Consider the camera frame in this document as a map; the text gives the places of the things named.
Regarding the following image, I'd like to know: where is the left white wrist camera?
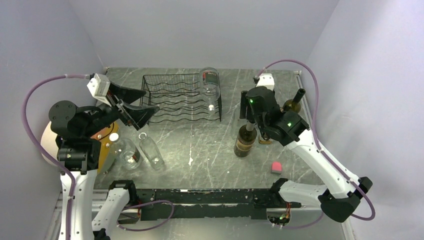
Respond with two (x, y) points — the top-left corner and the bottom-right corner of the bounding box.
(87, 73), (111, 106)

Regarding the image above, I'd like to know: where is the white orange cylinder drum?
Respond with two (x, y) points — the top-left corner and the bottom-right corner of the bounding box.
(40, 121), (119, 175)

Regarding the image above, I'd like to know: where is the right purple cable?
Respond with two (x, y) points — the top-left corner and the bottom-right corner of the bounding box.
(256, 59), (377, 229)

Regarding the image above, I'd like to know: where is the green wine bottle black neck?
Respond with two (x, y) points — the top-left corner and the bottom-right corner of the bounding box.
(282, 88), (306, 113)

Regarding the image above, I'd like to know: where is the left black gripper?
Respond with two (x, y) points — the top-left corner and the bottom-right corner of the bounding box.
(82, 79), (160, 136)

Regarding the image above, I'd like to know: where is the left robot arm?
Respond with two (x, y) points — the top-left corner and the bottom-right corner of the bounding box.
(48, 84), (159, 240)

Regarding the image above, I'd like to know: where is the black wire wine rack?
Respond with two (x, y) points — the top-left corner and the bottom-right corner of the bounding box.
(140, 73), (222, 124)

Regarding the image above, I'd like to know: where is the clear slim bottle near left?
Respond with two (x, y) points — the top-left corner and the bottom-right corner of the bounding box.
(138, 132), (165, 171)

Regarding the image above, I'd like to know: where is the clear bottle black cap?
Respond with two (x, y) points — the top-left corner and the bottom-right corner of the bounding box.
(258, 132), (273, 145)

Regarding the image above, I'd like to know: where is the round clear bottle white cap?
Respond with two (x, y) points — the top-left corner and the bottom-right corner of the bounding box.
(109, 132), (143, 170)

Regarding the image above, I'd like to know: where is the clear round labelled bottle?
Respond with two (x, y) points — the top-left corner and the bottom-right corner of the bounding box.
(199, 67), (221, 112)

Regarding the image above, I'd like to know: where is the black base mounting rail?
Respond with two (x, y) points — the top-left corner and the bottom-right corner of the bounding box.
(110, 180), (302, 221)

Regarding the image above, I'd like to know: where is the small pink block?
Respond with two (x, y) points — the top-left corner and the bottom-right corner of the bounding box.
(271, 161), (283, 175)

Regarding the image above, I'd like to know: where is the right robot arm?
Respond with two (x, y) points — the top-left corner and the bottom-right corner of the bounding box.
(245, 86), (373, 223)

